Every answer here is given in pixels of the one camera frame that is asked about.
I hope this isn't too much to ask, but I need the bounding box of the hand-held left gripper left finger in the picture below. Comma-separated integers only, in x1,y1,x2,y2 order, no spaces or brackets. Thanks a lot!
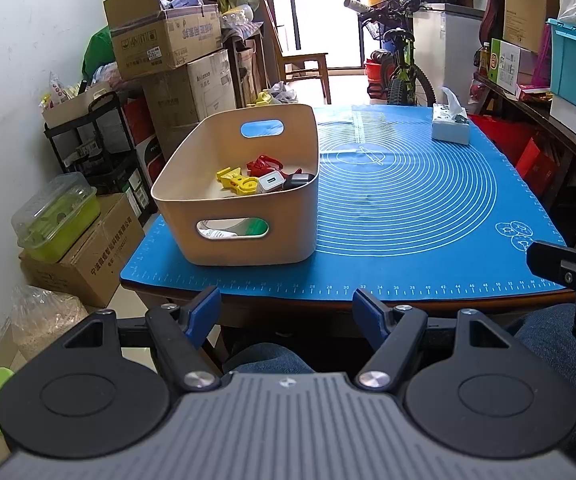
60,286,222,395

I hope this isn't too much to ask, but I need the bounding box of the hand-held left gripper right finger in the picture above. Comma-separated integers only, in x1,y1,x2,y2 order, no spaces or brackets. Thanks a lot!
353,287,516,395

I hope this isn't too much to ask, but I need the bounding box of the beige plastic storage bin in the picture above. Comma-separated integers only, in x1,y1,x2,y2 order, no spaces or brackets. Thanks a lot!
151,104,319,267

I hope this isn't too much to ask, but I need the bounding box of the yellow plastic toy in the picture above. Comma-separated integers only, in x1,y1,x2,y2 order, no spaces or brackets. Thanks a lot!
216,166,259,196

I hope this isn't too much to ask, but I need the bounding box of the white charger plug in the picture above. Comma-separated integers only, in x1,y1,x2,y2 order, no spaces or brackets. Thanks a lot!
257,171,287,194

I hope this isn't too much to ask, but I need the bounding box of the small black object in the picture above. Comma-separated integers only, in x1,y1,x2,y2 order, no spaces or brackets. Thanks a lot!
283,172,316,191

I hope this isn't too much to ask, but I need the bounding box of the red plastic toy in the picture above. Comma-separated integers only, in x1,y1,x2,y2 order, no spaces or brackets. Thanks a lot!
246,154,285,175

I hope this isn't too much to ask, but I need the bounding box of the person's left leg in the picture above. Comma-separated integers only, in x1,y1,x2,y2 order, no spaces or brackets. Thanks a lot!
225,342,316,375

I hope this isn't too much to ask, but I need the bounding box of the person's leg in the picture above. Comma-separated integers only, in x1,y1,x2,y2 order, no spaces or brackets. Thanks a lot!
508,302,576,476
225,342,316,375

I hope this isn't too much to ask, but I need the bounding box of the person's right leg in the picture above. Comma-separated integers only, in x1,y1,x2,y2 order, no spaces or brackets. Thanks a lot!
508,302,576,476

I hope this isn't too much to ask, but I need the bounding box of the blue silicone baking mat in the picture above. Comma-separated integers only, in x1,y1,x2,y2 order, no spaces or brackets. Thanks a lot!
120,105,569,303

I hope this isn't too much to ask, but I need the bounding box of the red gift box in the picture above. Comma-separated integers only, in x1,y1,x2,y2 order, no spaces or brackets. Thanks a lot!
515,137,559,196

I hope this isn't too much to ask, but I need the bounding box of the printed cardboard box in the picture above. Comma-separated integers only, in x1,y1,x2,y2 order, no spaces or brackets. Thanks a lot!
19,192,146,308

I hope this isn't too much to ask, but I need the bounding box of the clear bag of grain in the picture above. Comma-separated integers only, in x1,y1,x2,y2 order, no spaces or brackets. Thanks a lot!
10,285,88,361

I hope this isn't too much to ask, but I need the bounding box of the red paper bag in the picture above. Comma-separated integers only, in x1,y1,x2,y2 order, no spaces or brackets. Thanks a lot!
468,114,536,161

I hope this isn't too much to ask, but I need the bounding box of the green container with clear lid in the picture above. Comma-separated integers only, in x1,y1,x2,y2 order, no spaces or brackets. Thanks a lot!
11,172,101,263

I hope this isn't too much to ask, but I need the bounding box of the white tissue box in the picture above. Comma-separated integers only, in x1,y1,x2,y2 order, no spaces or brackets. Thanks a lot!
430,86,471,146

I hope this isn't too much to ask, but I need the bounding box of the black metal rack cart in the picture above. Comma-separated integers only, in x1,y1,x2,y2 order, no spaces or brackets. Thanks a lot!
42,91,153,221

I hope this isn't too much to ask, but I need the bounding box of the large cardboard box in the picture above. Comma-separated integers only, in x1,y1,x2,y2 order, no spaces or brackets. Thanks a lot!
142,49,239,148

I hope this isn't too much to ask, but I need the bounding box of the green white carton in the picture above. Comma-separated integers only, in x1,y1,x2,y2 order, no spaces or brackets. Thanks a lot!
488,38,539,95

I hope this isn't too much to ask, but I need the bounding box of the crumpled white bag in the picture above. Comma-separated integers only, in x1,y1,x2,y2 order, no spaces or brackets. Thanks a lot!
268,81,299,106

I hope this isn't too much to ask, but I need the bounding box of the green black bicycle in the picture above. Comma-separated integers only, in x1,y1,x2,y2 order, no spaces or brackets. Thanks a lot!
344,0,436,107

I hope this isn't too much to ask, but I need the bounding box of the red bucket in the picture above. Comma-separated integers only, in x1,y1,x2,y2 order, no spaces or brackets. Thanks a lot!
365,59,393,86

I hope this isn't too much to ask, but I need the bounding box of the small open cardboard box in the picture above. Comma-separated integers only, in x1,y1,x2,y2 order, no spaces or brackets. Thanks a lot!
42,81,113,128

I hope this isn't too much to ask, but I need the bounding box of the wooden chair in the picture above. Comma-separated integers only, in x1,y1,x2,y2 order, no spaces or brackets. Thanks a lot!
263,0,331,106

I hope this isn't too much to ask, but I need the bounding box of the white chest freezer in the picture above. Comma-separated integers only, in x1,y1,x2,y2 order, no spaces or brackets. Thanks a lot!
412,2,486,108

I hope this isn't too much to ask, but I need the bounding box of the tall flat cardboard box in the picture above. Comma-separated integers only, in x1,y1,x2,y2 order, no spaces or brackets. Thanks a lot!
503,0,561,53

